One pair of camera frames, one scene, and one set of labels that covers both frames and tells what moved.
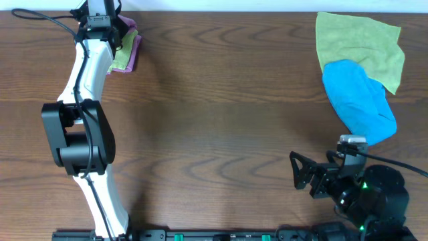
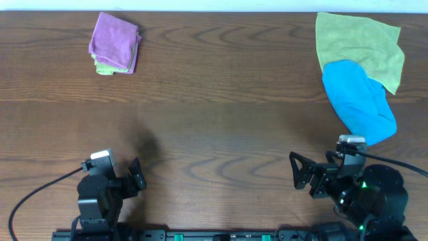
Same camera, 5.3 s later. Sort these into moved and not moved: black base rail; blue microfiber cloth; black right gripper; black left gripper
Moved: black left gripper
Not moved: black base rail; black right gripper; blue microfiber cloth
